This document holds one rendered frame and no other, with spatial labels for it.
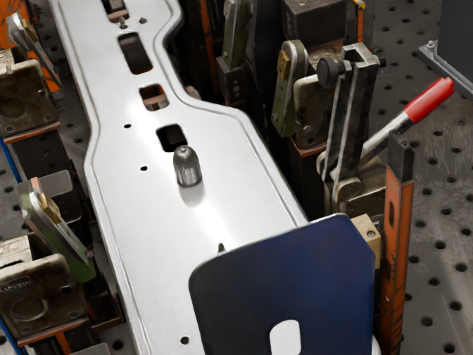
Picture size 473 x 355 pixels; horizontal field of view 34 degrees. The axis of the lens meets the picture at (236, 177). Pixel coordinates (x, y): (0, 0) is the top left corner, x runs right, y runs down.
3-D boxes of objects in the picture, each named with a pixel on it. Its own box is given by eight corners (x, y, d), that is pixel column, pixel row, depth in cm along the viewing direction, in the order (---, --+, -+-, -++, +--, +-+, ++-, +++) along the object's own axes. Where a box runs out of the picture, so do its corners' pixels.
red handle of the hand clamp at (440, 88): (319, 162, 84) (436, 63, 80) (330, 170, 86) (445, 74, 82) (336, 188, 81) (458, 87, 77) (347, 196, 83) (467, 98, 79)
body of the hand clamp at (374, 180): (327, 337, 111) (320, 166, 86) (371, 321, 112) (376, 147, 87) (345, 372, 107) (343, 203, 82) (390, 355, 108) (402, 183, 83)
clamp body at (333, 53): (281, 241, 125) (261, 54, 98) (347, 218, 126) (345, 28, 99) (303, 284, 118) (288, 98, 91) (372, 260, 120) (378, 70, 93)
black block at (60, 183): (59, 311, 120) (-4, 181, 99) (126, 288, 122) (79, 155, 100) (68, 353, 114) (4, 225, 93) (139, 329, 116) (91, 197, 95)
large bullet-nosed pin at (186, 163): (174, 181, 96) (165, 143, 91) (199, 173, 97) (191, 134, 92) (182, 198, 94) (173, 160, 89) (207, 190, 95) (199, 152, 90)
